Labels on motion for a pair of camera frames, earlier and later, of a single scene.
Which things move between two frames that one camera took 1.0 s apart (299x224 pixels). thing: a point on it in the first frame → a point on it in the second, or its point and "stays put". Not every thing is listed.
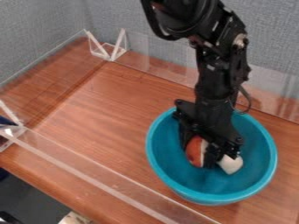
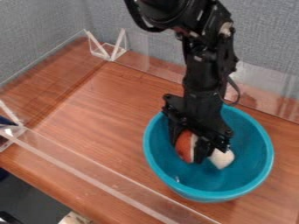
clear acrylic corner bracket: x=108 y=51 stays put
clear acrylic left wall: x=45 y=57 stays put
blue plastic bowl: x=210 y=185 stays put
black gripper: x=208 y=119 → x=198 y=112
